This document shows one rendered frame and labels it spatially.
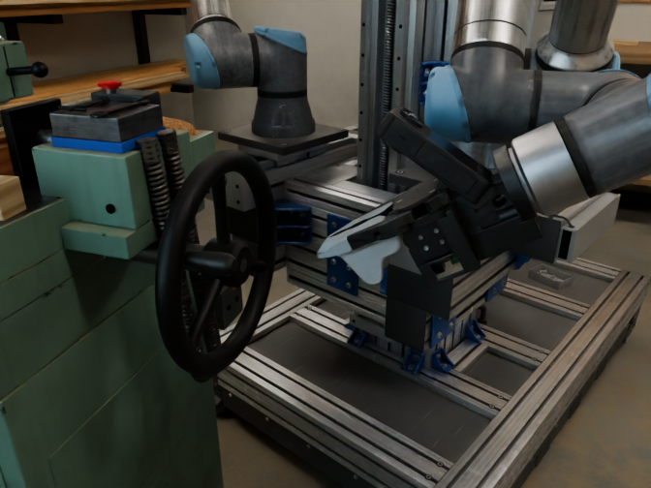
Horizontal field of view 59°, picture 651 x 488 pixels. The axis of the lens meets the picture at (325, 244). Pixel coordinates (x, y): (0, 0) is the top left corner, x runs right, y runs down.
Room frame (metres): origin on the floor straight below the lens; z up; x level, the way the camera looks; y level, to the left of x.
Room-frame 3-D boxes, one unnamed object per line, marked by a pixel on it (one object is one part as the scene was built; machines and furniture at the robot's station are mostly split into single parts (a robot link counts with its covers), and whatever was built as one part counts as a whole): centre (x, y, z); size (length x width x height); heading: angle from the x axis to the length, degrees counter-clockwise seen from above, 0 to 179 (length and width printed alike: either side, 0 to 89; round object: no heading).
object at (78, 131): (0.72, 0.26, 0.99); 0.13 x 0.11 x 0.06; 161
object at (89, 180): (0.71, 0.27, 0.91); 0.15 x 0.14 x 0.09; 161
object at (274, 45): (1.35, 0.11, 0.98); 0.13 x 0.12 x 0.14; 107
